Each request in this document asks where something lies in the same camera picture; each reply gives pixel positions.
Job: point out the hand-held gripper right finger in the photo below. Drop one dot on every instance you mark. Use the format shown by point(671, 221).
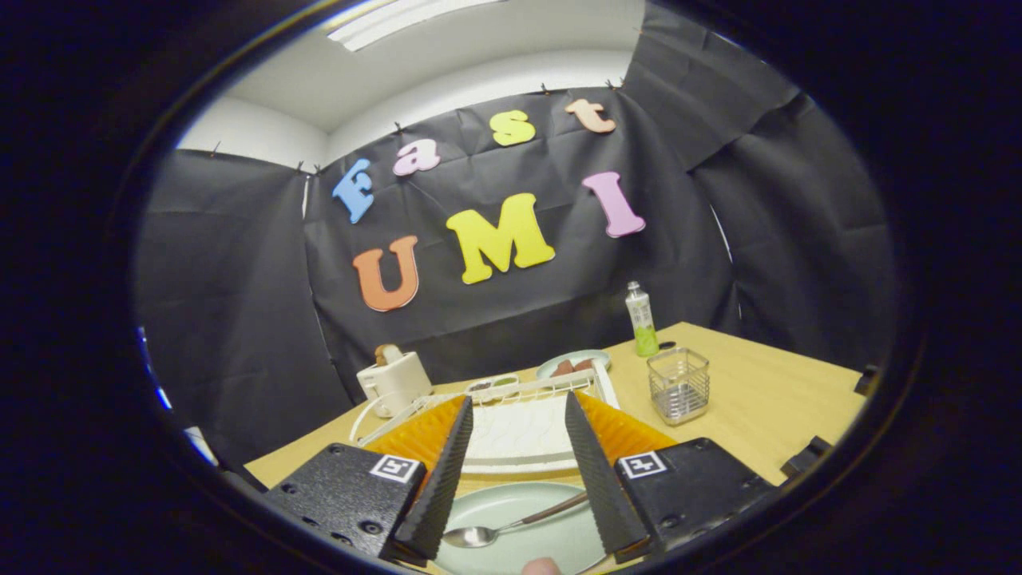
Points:
point(595, 479)

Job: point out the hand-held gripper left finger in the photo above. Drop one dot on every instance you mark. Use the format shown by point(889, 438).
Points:
point(443, 487)

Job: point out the metal spoon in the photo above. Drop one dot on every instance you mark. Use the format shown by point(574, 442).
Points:
point(471, 536)

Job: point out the small divided seasoning dish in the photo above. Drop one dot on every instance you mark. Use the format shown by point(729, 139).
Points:
point(493, 383)

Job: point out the pale green plate with patties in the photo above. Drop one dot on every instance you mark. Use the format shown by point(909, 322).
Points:
point(587, 354)

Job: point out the cream white toaster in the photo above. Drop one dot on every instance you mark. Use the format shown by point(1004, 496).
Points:
point(397, 383)

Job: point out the brown meat patty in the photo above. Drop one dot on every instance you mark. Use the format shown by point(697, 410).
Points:
point(584, 365)
point(563, 368)

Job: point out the brown bread slice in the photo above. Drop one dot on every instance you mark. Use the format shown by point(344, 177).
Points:
point(389, 354)

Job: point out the white and green bottle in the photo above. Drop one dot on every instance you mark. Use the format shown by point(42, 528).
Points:
point(641, 323)

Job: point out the black backdrop cloth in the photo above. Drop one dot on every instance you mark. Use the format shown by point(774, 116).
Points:
point(519, 319)

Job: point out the black table clamp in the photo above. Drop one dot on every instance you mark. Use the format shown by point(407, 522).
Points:
point(867, 380)
point(806, 457)

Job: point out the white and blue object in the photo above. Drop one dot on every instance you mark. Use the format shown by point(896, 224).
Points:
point(200, 443)

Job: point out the ceiling light panel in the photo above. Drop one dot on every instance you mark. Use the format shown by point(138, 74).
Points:
point(399, 20)

